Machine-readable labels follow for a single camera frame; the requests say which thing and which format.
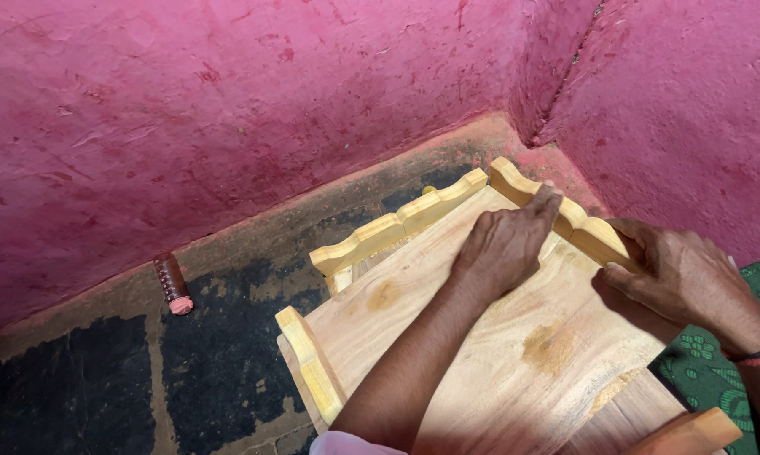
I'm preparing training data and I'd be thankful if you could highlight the person's right hand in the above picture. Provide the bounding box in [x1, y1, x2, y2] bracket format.
[591, 217, 760, 350]

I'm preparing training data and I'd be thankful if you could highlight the person's left hand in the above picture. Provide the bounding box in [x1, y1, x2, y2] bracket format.
[451, 182, 565, 302]

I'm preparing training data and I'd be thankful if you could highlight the scalloped wooden rail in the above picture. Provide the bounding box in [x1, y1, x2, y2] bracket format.
[309, 167, 489, 278]
[275, 306, 348, 426]
[489, 157, 643, 274]

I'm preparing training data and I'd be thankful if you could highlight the light wooden board stool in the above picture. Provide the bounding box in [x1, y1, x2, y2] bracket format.
[277, 183, 693, 455]

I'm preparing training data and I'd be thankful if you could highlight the green patterned cloth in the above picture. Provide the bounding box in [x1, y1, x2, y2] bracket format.
[648, 253, 760, 455]

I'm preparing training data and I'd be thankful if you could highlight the red and black wrist thread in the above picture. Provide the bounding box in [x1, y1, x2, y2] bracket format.
[721, 341, 760, 367]

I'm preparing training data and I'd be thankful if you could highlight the orange-brown wooden piece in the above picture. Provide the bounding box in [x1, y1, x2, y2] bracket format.
[620, 407, 744, 455]

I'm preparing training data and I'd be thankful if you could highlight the white sleeve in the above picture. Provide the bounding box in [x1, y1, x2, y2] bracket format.
[309, 431, 412, 455]

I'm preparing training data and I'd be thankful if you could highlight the brown bottle with pink cap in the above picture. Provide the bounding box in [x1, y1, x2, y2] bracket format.
[152, 253, 195, 316]

